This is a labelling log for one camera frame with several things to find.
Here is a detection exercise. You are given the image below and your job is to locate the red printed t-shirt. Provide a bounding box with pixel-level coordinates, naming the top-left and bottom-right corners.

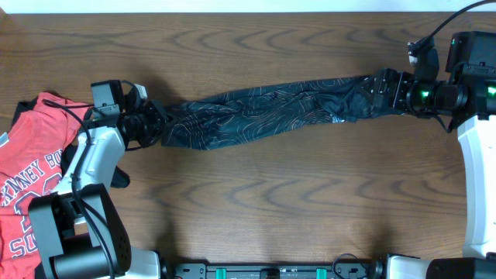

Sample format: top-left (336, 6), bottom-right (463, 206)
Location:
top-left (1, 92), bottom-right (88, 278)

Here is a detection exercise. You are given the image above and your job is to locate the black orange-patterned jersey shirt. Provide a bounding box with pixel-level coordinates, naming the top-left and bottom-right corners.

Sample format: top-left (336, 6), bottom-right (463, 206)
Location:
top-left (161, 76), bottom-right (395, 150)

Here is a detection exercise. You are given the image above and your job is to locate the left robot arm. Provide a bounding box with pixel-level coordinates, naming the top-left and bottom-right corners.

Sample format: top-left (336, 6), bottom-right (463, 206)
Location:
top-left (29, 80), bottom-right (174, 279)

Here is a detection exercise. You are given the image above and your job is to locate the plain black garment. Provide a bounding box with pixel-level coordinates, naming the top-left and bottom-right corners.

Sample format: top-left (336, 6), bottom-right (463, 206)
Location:
top-left (11, 98), bottom-right (130, 188)

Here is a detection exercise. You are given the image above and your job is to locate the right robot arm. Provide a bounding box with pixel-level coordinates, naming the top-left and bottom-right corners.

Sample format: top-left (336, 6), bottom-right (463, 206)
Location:
top-left (358, 31), bottom-right (495, 278)

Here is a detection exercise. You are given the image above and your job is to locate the black mounting rail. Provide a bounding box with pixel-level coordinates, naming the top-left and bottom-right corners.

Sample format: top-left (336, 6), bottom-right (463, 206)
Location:
top-left (174, 262), bottom-right (369, 279)

